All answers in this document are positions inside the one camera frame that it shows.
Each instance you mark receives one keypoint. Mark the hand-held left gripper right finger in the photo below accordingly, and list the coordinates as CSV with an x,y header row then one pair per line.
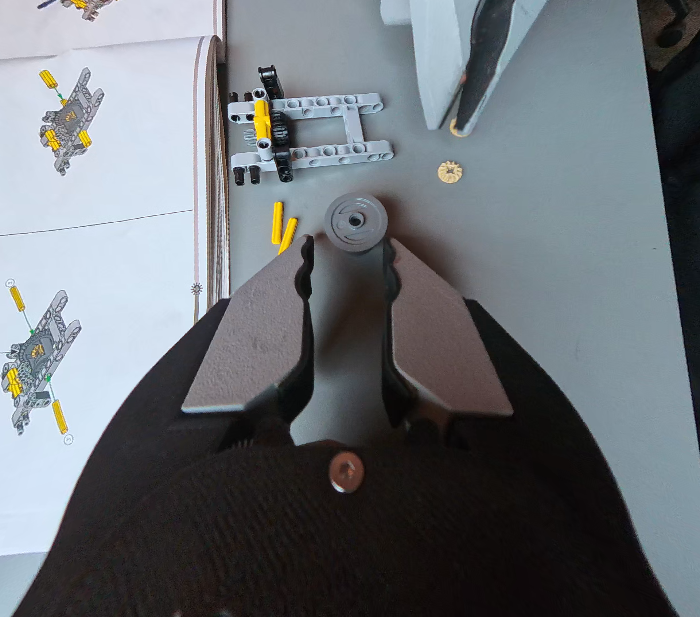
x,y
437,343

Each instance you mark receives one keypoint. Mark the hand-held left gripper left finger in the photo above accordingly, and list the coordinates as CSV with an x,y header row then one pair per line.
x,y
257,343

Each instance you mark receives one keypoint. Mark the tan lego bevel gear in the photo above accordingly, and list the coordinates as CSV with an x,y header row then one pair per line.
x,y
451,172
458,128

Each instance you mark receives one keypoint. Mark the grey lego frame assembly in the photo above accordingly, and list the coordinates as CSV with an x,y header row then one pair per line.
x,y
328,106

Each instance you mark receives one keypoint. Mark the dark grey round lego disc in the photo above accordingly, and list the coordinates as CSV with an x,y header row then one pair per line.
x,y
355,220

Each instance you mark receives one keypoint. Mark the yellow lego axle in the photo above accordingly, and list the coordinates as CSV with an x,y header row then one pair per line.
x,y
278,222
288,235

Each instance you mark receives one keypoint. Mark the lego instruction booklet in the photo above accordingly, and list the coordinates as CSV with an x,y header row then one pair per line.
x,y
136,163

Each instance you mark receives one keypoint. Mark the person's dark trousers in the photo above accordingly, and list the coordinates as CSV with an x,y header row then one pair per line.
x,y
686,245

